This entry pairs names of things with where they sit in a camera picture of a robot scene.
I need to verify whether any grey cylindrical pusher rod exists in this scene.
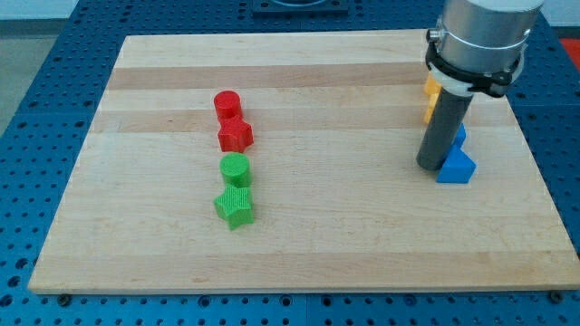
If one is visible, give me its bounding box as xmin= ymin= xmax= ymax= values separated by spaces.
xmin=416 ymin=89 xmax=473 ymax=171

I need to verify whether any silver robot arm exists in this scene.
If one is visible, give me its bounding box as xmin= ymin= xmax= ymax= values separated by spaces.
xmin=416 ymin=0 xmax=544 ymax=170

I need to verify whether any yellow block lower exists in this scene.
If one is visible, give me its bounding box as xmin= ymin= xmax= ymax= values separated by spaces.
xmin=423 ymin=93 xmax=439 ymax=124

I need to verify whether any yellow block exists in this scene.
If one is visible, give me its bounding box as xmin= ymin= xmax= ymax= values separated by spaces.
xmin=423 ymin=73 xmax=441 ymax=96
xmin=423 ymin=93 xmax=439 ymax=124

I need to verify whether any blue block behind rod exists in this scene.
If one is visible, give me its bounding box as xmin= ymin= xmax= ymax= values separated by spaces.
xmin=453 ymin=124 xmax=467 ymax=149

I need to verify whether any yellow block upper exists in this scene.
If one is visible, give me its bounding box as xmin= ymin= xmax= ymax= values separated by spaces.
xmin=423 ymin=73 xmax=441 ymax=96

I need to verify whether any blue triangular block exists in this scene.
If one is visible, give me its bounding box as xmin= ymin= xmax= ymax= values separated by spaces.
xmin=436 ymin=145 xmax=477 ymax=184

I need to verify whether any wooden board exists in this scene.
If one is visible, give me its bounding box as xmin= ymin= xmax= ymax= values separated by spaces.
xmin=29 ymin=30 xmax=579 ymax=294

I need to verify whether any red star block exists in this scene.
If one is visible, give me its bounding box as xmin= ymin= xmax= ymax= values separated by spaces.
xmin=217 ymin=115 xmax=254 ymax=153

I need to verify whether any red cylinder block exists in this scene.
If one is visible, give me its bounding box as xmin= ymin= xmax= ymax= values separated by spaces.
xmin=213 ymin=90 xmax=242 ymax=120

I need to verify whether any green cylinder block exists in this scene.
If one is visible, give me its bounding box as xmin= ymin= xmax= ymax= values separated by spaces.
xmin=219 ymin=152 xmax=252 ymax=187

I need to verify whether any green star block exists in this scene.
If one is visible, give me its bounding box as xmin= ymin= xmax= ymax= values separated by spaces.
xmin=214 ymin=184 xmax=255 ymax=231

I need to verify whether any black and white clamp ring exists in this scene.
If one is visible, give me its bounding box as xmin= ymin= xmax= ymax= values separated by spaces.
xmin=424 ymin=43 xmax=527 ymax=99

